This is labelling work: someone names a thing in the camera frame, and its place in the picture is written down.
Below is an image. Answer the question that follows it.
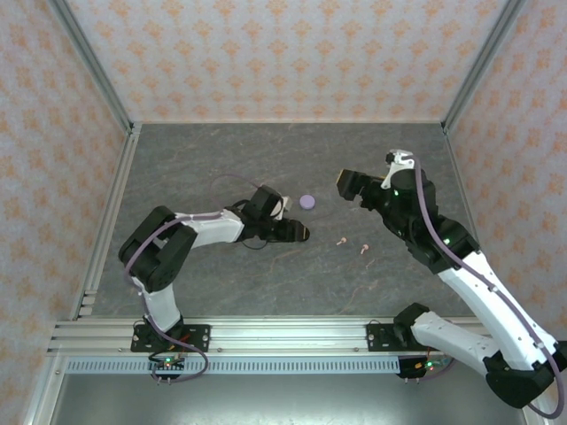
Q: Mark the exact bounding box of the grey sheet metal panel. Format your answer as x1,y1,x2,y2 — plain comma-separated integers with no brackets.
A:
46,374,531,425

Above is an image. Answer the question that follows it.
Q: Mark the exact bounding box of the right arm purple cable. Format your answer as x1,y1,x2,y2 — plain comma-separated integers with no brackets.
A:
405,154,563,420

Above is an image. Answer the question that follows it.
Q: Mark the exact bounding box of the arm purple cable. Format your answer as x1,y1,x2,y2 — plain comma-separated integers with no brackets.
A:
405,154,563,420
123,174,265,383

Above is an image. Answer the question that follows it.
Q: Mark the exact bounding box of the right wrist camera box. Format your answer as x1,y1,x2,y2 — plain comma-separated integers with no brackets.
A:
383,149,416,188

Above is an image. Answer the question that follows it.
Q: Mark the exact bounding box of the aluminium floor rail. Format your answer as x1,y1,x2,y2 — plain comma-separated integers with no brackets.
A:
441,123,507,319
69,122,144,321

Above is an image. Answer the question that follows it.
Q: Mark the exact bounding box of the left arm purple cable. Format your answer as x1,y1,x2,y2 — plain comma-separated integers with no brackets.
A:
123,174,265,383

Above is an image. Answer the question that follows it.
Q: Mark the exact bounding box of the aluminium mounting rail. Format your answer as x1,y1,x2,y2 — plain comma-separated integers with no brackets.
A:
46,314,491,356

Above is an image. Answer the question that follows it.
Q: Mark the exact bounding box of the slotted grey cable duct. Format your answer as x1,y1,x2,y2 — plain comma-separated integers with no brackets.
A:
65,357,402,375

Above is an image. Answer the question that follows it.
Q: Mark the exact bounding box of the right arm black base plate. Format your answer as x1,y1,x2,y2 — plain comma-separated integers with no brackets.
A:
365,322,447,353

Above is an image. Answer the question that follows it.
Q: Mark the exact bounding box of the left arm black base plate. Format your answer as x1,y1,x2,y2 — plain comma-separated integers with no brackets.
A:
130,324,212,353

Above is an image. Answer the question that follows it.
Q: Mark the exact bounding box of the aluminium frame post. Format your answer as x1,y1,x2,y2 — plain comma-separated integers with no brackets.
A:
47,0,136,134
441,0,529,134

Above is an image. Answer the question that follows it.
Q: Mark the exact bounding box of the aluminium frame beam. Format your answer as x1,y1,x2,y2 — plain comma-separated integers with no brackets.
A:
20,353,68,425

